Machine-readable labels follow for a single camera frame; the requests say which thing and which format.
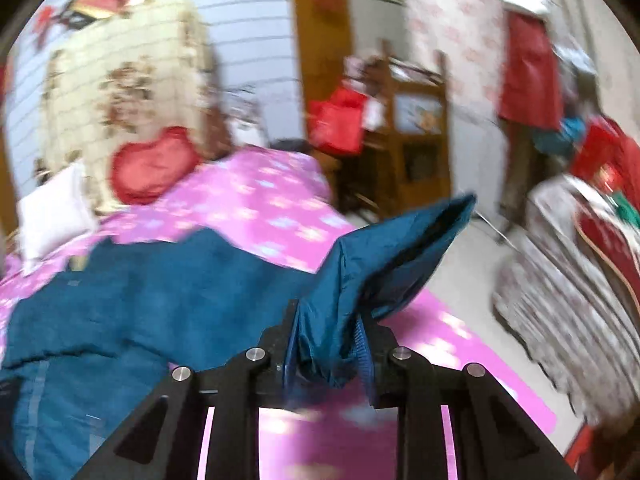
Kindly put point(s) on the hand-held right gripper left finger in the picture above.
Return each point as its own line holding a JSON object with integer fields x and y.
{"x": 288, "y": 355}

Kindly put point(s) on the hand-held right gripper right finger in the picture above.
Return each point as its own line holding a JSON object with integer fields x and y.
{"x": 366, "y": 360}

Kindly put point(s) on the teal blue jacket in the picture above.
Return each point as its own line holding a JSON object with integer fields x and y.
{"x": 165, "y": 290}

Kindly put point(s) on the pink floral bed sheet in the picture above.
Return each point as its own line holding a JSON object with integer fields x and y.
{"x": 280, "y": 205}

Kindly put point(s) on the floral patterned cloth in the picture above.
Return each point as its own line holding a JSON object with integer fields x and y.
{"x": 565, "y": 300}

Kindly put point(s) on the wooden cabinet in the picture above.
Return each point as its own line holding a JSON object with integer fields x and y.
{"x": 417, "y": 135}

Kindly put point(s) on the red heart-shaped pillow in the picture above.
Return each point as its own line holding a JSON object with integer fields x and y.
{"x": 152, "y": 165}

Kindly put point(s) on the white pillow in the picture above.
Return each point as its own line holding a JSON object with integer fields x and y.
{"x": 52, "y": 212}

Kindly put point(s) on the teal cloth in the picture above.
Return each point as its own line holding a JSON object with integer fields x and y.
{"x": 562, "y": 137}

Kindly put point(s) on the wooden door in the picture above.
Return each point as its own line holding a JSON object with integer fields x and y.
{"x": 320, "y": 50}

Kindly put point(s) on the cream floral folded quilt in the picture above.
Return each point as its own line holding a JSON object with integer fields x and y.
{"x": 125, "y": 90}

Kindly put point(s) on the red bag with gold print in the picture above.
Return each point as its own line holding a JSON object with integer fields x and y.
{"x": 605, "y": 155}

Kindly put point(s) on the red hanging garment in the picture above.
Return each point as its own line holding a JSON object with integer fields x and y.
{"x": 530, "y": 70}

